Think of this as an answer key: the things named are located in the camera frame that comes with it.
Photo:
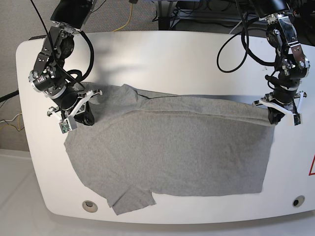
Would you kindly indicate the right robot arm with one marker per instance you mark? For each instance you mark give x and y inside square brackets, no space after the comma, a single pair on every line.
[49,77]

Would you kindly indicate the black bar behind table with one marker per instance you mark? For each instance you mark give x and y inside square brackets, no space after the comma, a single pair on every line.
[37,37]

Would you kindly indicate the aluminium frame rail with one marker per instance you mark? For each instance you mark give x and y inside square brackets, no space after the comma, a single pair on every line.
[208,20]

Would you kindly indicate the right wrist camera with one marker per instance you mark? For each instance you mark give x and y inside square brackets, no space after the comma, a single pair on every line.
[67,125]

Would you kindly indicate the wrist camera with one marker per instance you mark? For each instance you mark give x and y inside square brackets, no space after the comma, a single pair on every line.
[67,125]
[295,119]

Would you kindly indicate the red triangle sticker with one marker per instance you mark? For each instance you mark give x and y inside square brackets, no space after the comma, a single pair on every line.
[312,168]

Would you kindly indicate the black table mount hole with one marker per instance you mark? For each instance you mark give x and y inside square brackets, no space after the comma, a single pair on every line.
[298,201]

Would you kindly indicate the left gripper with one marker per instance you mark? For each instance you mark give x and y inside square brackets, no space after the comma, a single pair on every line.
[281,102]

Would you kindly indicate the black table leg post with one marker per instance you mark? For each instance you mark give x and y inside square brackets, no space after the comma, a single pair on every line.
[164,23]

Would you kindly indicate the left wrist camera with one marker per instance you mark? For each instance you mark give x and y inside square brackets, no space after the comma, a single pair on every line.
[295,119]

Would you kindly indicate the grey table grommet hole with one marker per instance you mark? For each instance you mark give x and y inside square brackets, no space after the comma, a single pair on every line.
[89,206]

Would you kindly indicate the grey T-shirt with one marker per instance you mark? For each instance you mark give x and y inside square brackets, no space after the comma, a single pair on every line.
[145,143]

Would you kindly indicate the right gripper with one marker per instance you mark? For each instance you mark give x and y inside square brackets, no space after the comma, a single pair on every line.
[70,99]

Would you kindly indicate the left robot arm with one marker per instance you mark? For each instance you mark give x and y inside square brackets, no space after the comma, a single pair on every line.
[291,65]

